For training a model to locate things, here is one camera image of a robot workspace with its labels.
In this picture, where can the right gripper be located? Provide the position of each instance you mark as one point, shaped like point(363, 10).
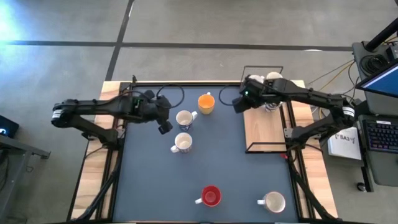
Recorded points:
point(253, 95)

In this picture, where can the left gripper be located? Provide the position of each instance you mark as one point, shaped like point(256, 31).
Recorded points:
point(158, 115)

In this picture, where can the white mug blue flowers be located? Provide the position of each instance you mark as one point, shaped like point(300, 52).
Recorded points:
point(185, 119)

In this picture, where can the red white lattice mug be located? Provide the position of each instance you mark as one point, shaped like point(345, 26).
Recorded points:
point(183, 142)

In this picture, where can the white mug blue leaves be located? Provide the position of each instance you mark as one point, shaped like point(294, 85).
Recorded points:
point(273, 107)

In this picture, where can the yellow mug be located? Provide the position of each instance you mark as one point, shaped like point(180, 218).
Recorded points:
point(206, 102)

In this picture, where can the cream pinkish mug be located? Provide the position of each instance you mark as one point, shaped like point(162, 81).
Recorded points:
point(274, 75)
point(275, 202)

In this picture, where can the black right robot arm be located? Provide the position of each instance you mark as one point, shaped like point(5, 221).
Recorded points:
point(311, 93)

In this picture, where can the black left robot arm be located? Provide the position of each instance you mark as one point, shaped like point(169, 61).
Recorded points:
point(93, 107)

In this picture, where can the blue-grey table mat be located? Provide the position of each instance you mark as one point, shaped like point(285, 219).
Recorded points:
point(233, 174)

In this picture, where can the red and white mug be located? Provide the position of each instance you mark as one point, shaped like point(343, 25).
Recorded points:
point(211, 196)

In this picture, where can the white labelled box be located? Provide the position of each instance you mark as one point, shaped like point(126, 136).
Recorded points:
point(345, 146)

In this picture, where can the grey desk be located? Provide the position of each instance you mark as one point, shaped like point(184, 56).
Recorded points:
point(28, 149)

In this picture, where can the computer monitor blue screen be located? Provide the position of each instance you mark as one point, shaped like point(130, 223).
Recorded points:
point(384, 82)

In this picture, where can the black caster wheel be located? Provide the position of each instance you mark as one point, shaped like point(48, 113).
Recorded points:
point(361, 186)

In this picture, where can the black backlit keyboard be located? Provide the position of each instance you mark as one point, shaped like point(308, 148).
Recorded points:
point(384, 137)

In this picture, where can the black device with light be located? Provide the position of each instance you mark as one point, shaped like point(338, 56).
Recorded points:
point(9, 127)

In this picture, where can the black boom pole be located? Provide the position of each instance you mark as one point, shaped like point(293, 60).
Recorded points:
point(382, 37)

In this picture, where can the grey computer cart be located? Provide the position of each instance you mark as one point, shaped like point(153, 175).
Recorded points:
point(385, 171)

